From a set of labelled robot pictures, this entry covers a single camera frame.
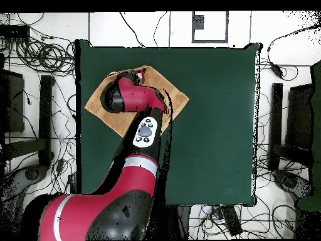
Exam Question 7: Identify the tan terry towel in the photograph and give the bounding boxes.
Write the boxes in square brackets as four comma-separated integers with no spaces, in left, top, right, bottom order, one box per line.
[84,65,190,138]

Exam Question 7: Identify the black flat box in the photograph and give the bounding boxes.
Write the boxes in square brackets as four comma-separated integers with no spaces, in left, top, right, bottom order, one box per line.
[0,24,31,40]

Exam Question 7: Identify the dark green table cloth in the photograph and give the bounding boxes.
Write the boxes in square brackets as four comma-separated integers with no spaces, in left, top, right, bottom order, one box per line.
[75,39,263,208]

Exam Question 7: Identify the black power strip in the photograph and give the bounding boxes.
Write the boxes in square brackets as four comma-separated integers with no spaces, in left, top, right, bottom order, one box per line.
[220,205,243,237]
[66,173,78,195]

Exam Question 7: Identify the large black case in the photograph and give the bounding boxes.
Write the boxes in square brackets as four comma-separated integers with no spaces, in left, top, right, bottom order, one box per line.
[285,83,314,151]
[0,68,26,134]

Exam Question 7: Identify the black power adapter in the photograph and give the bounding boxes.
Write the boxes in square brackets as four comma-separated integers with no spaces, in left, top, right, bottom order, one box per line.
[270,63,284,78]

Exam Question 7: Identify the grey square frame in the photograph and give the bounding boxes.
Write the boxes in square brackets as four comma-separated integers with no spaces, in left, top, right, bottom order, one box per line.
[191,11,229,44]

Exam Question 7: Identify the coiled black cable bundle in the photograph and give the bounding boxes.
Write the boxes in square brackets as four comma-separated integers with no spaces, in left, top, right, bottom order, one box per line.
[0,35,76,77]

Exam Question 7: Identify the black stand frame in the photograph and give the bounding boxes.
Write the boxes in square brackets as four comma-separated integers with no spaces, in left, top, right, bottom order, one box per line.
[4,75,55,168]
[267,82,313,171]

